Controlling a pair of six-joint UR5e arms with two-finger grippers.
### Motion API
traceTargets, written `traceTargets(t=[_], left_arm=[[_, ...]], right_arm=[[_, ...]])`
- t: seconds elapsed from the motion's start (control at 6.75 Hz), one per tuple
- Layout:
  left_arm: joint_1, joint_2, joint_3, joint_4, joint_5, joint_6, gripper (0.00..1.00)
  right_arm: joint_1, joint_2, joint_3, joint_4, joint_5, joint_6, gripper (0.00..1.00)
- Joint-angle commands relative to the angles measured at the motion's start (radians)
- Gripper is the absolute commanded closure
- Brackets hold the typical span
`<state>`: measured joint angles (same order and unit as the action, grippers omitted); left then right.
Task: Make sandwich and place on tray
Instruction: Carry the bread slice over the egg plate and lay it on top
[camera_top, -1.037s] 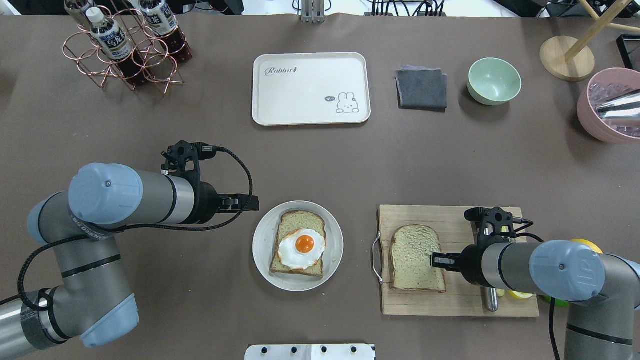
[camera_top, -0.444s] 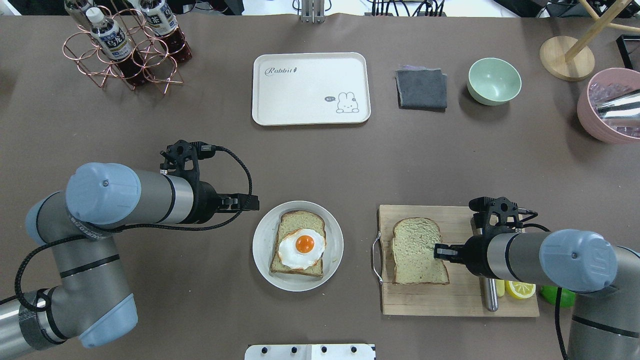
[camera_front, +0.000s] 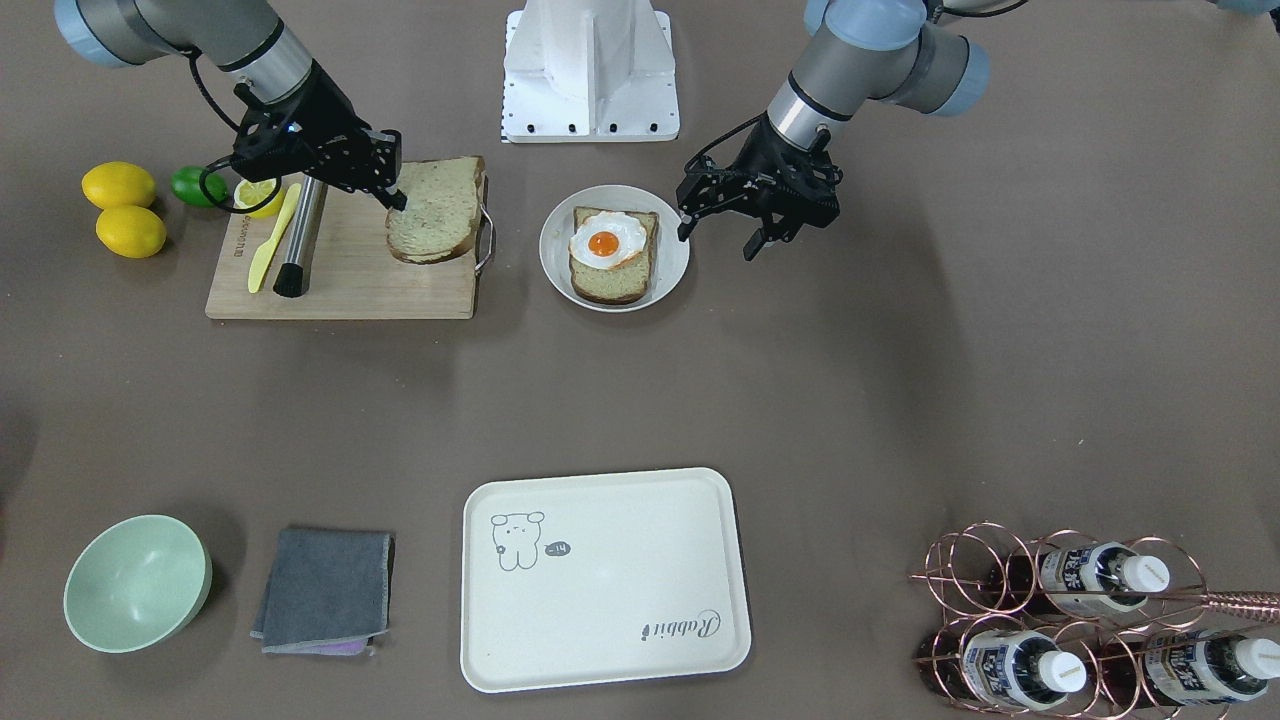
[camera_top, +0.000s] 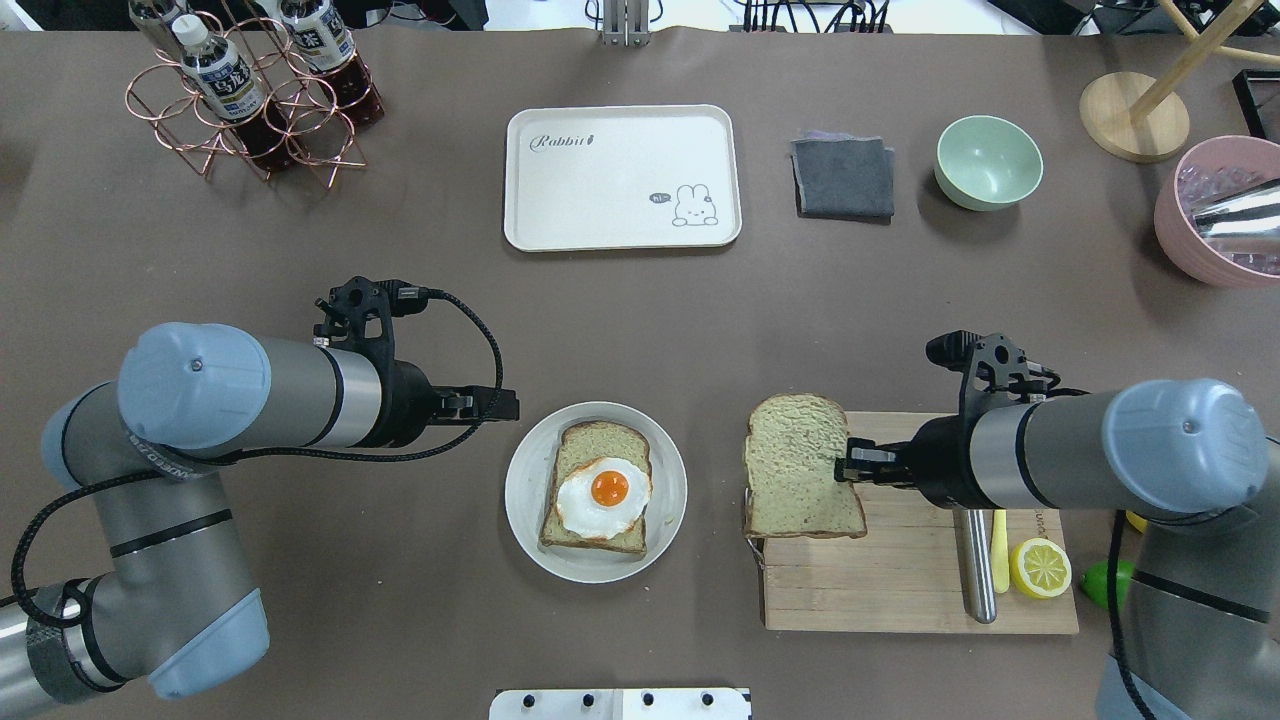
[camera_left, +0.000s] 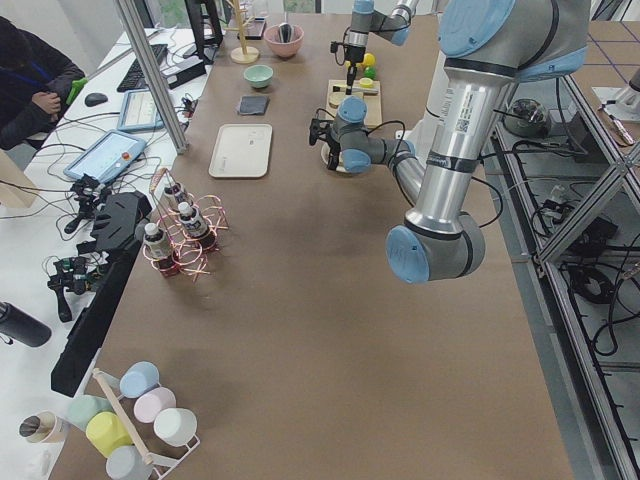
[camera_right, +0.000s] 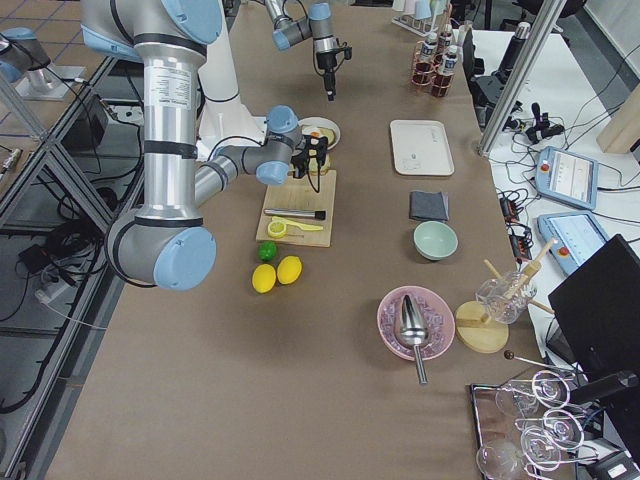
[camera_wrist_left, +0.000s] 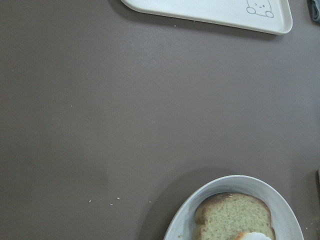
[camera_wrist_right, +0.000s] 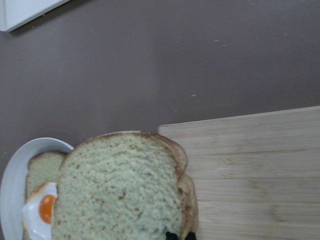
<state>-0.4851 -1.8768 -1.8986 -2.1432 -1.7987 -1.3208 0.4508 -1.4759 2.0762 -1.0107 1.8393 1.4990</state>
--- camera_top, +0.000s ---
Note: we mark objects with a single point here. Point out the bread slice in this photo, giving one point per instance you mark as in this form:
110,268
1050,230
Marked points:
585,442
793,444

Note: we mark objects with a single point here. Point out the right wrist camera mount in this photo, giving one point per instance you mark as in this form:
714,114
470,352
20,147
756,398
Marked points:
996,372

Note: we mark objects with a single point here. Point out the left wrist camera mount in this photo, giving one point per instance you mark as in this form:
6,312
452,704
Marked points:
358,316

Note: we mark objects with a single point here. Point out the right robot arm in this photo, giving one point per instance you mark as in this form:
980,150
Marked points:
1190,457

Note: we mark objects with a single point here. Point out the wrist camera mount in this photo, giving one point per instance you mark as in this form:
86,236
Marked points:
358,316
996,372

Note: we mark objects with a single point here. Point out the green lime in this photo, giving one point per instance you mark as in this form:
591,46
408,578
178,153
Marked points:
1094,581

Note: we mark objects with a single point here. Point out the tea bottle front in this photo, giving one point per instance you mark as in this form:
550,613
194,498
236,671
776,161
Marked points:
234,91

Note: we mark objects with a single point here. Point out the grey folded cloth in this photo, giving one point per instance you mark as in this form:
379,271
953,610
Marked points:
840,176

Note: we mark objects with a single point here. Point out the white round plate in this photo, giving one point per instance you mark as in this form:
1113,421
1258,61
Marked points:
528,481

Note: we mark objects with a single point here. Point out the mint green bowl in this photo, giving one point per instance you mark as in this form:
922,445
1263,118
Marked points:
985,163

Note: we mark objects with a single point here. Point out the pink bowl with ice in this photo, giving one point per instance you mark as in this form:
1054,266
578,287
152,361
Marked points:
1210,170

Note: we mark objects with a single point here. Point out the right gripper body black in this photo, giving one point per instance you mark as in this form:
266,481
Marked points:
941,461

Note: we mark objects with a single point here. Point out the cream rabbit tray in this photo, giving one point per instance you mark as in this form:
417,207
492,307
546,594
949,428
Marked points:
621,178

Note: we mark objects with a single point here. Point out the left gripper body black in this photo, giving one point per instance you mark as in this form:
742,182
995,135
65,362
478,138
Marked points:
408,402

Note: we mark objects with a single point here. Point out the copper wire bottle rack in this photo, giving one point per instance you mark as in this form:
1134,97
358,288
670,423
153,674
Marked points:
274,84

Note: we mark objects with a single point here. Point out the fried egg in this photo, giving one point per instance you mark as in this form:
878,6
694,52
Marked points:
602,499

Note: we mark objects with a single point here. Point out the bread slice under egg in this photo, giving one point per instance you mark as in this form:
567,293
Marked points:
585,442

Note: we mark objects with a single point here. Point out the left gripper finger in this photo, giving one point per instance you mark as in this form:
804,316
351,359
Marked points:
478,413
478,398

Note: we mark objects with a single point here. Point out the aluminium frame post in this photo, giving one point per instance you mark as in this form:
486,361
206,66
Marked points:
624,23

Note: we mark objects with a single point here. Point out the metal ice scoop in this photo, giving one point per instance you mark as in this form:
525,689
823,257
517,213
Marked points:
1244,221

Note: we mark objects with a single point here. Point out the half lemon slice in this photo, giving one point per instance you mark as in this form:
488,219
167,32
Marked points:
1040,569

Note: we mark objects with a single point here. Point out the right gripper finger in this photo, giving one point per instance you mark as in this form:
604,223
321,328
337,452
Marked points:
865,453
890,475

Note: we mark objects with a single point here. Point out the wooden mug tree stand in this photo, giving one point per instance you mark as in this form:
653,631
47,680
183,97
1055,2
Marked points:
1140,118

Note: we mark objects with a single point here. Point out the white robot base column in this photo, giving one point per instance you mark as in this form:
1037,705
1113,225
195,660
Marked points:
624,703

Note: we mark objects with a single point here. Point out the tea bottle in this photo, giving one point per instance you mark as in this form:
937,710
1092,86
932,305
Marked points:
154,19
323,40
234,91

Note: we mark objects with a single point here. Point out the yellow plastic knife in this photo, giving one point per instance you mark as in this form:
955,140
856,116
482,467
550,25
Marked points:
999,554

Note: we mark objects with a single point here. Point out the tea bottle back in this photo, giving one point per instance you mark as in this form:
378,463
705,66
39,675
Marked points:
154,19

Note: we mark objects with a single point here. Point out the tea bottle middle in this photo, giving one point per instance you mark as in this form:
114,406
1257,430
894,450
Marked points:
323,40

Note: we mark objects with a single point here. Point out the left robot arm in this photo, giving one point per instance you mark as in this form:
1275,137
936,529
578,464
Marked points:
180,607

